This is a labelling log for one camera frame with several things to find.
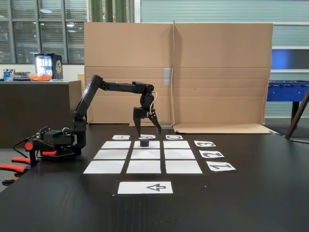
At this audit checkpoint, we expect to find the white nine-square grid sheet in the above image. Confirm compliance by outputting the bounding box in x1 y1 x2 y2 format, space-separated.
83 140 204 175

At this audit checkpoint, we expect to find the grey tape strip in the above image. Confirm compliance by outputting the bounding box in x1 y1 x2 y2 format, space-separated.
164 68 173 86

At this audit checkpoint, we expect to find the paper sheet number 3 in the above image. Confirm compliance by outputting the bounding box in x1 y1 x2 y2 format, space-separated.
193 140 217 148

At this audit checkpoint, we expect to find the white arrow paper sheet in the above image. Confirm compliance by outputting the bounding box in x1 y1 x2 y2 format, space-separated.
117 181 174 195

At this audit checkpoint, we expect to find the paper sheet number 2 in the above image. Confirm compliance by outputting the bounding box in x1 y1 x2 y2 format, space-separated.
198 150 225 159

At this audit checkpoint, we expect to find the brown cardboard panel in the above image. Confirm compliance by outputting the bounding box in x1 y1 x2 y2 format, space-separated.
83 22 175 128
172 20 279 135

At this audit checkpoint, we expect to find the small cardboard panel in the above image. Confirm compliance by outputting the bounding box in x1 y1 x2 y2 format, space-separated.
68 73 88 124

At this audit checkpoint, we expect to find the paper sheet number 1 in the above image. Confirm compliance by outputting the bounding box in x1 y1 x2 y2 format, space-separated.
206 161 237 173

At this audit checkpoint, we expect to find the black mini fridge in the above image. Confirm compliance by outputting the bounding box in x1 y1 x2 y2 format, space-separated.
34 53 64 81

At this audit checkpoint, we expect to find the orange snack bag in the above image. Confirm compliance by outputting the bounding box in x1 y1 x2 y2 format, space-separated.
29 73 53 82

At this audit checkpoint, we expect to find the black red table clamp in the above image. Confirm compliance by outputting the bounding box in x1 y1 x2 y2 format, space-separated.
24 138 59 168

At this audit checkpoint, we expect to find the dark brown counter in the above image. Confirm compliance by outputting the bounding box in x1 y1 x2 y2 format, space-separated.
0 80 83 149

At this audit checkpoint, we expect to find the blue foosball table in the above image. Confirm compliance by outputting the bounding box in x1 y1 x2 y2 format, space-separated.
266 80 309 119

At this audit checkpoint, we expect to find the blue bottle pack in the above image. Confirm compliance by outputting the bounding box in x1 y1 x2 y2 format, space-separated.
2 68 14 82

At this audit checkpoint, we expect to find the dark wooden leg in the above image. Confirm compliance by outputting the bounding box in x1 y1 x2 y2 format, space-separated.
284 91 309 140

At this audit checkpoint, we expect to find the red white servo cable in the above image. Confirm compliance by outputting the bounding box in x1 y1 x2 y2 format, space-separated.
149 90 158 115

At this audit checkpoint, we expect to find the black power cable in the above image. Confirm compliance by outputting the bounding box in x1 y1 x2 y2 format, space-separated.
13 136 39 156

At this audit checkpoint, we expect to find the red handled clamp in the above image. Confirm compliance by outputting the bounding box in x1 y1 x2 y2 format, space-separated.
0 156 31 186

